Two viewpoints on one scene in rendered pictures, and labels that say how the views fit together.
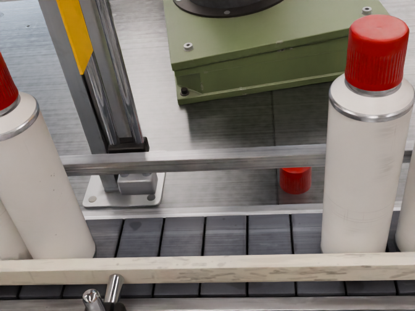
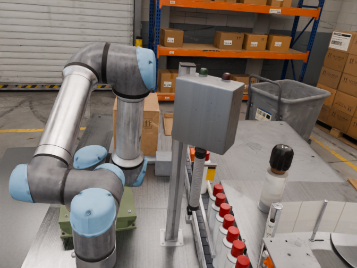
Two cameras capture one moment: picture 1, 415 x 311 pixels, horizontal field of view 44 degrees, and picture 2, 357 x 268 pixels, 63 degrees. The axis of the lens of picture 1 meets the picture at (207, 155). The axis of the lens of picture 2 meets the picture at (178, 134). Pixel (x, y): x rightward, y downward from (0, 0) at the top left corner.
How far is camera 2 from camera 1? 1.22 m
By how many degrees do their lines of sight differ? 84
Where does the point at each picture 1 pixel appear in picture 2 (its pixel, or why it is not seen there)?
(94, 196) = (179, 242)
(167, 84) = (122, 232)
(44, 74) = not seen: outside the picture
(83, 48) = (210, 177)
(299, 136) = (154, 203)
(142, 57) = not seen: hidden behind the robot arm
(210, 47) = (130, 207)
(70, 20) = (212, 172)
